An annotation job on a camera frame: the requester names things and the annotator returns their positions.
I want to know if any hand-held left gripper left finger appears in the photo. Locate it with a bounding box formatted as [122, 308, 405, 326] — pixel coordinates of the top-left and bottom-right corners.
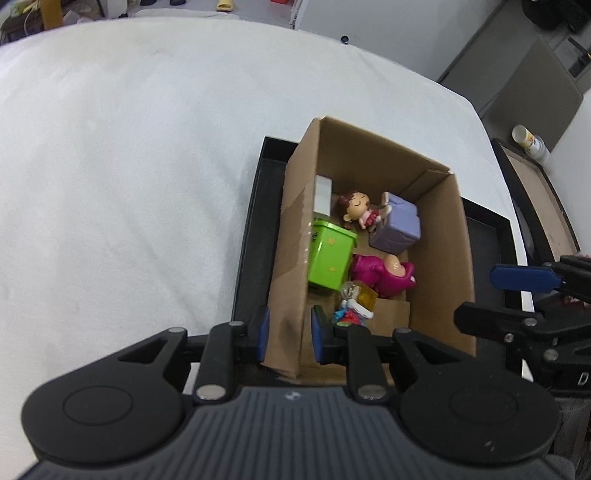
[117, 307, 271, 403]

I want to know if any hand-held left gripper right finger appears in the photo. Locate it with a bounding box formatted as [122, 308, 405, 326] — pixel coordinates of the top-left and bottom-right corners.
[310, 307, 462, 402]

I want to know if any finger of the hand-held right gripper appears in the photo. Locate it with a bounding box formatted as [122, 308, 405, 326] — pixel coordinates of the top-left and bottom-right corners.
[455, 302, 591, 365]
[490, 256, 591, 303]

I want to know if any small multicolored toy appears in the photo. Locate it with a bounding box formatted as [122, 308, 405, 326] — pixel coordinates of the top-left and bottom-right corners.
[335, 300, 375, 328]

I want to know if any brown cardboard box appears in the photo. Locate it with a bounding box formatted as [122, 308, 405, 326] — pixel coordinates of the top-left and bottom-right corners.
[261, 115, 477, 385]

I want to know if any green toy box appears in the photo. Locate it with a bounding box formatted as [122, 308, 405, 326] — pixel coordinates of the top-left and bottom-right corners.
[307, 219, 358, 294]

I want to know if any pink toy figure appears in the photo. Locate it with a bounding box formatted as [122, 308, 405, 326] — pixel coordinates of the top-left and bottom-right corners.
[348, 253, 419, 299]

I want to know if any black tray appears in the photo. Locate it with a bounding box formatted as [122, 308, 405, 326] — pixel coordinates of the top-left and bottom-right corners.
[492, 137, 581, 260]
[231, 136, 523, 376]

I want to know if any purple toy box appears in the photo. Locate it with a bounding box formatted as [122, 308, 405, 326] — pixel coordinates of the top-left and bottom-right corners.
[369, 191, 421, 254]

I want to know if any brown-haired doll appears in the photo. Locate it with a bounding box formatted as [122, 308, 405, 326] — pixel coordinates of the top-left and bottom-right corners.
[333, 190, 393, 230]

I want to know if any white block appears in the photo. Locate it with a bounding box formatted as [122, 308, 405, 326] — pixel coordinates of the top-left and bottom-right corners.
[314, 175, 332, 217]

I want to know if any gray board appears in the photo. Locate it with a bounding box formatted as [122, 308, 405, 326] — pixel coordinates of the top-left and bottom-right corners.
[485, 37, 585, 153]

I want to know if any black jacket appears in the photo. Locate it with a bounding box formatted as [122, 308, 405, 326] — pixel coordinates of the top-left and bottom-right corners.
[522, 0, 591, 31]

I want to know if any wooden table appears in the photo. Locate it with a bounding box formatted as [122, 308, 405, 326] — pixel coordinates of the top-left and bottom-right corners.
[0, 0, 62, 43]

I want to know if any black door handle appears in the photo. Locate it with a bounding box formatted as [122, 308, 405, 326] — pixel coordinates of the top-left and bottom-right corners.
[566, 37, 591, 77]

